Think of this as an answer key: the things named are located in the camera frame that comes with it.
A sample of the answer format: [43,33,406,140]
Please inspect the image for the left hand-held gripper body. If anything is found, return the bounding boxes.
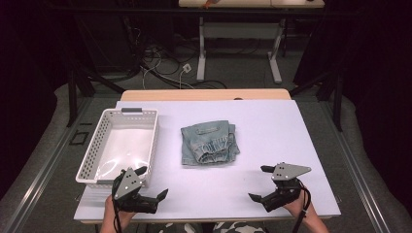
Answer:
[111,167,159,215]

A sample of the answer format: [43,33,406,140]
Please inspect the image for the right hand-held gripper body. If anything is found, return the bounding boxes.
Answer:
[258,162,313,214]

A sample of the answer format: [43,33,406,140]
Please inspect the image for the white perforated plastic basket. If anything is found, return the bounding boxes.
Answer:
[75,107,159,189]

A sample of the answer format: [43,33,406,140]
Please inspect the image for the light blue denim shorts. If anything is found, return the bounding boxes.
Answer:
[180,119,241,167]

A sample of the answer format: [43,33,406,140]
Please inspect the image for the person's right hand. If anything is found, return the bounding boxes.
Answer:
[283,188,317,219]

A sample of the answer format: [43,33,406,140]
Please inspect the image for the person's left hand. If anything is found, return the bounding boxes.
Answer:
[102,193,137,225]

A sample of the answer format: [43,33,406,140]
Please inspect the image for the white table mat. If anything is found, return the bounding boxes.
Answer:
[73,99,342,221]

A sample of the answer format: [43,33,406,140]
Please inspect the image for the camouflage pants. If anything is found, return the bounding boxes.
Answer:
[160,220,267,233]

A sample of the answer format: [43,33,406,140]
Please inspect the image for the wooden table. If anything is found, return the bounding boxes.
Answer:
[80,88,335,225]

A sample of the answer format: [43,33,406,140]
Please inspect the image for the black metal stand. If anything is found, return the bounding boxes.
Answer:
[289,62,345,133]
[65,61,126,128]

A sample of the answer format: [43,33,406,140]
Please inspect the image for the white-framed desk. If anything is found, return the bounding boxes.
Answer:
[178,0,326,84]

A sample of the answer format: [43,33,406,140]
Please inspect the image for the black horizontal bar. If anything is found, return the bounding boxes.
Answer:
[48,5,361,17]

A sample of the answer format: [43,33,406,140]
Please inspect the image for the orange object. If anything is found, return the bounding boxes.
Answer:
[199,0,222,10]

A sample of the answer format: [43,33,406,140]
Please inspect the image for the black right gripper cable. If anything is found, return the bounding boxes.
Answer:
[292,179,313,233]

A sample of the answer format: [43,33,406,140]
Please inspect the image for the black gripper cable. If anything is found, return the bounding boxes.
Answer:
[292,179,313,233]
[111,190,123,233]

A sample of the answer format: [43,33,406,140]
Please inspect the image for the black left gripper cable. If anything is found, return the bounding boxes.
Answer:
[111,190,123,233]

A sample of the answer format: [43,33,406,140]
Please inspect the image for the aluminium floor rail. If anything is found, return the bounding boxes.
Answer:
[319,100,392,233]
[0,96,95,233]

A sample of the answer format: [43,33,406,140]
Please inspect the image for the white cable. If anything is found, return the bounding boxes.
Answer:
[141,51,196,90]

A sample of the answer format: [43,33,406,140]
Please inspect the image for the tangle of black cables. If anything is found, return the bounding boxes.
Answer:
[122,18,228,90]

